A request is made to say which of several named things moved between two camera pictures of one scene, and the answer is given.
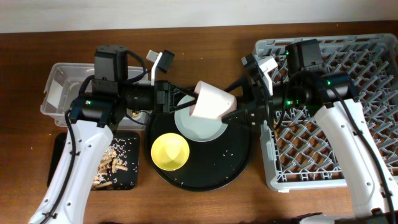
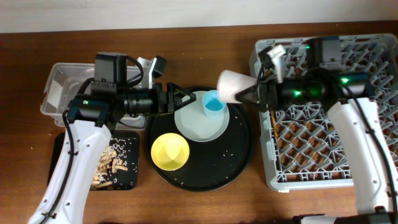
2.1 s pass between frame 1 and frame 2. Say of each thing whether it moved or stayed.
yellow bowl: stayed
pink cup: moved
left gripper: stayed
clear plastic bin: stayed
